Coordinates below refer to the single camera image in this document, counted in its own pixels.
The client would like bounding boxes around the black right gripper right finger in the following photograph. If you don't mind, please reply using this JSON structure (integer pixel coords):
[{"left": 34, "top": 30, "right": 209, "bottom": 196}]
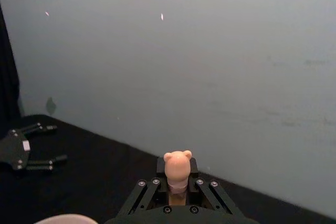
[{"left": 186, "top": 157, "right": 241, "bottom": 217}]

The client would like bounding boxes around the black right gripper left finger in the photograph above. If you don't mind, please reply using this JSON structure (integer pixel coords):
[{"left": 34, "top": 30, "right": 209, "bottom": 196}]
[{"left": 118, "top": 156, "right": 169, "bottom": 218}]

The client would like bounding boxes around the pale pink round cup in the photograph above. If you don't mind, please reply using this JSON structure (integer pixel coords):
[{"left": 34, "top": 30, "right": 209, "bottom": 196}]
[{"left": 34, "top": 214, "right": 99, "bottom": 224}]

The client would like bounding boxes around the dark hanging drape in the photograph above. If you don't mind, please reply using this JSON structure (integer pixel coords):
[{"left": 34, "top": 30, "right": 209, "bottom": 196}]
[{"left": 0, "top": 0, "right": 22, "bottom": 120}]

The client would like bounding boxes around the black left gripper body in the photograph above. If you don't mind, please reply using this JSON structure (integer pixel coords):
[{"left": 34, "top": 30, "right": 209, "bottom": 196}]
[{"left": 0, "top": 129, "right": 32, "bottom": 172}]

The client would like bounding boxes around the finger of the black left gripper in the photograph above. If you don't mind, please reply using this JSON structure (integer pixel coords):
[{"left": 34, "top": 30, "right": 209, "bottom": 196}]
[
  {"left": 18, "top": 122, "right": 58, "bottom": 137},
  {"left": 25, "top": 154, "right": 68, "bottom": 173}
]

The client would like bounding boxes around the black table cloth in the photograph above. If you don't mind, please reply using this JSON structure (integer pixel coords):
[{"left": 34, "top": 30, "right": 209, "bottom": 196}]
[{"left": 0, "top": 113, "right": 336, "bottom": 224}]

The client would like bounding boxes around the pink bear-head plastic piece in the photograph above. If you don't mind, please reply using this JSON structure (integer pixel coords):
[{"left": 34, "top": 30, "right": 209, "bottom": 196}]
[{"left": 163, "top": 150, "right": 193, "bottom": 207}]

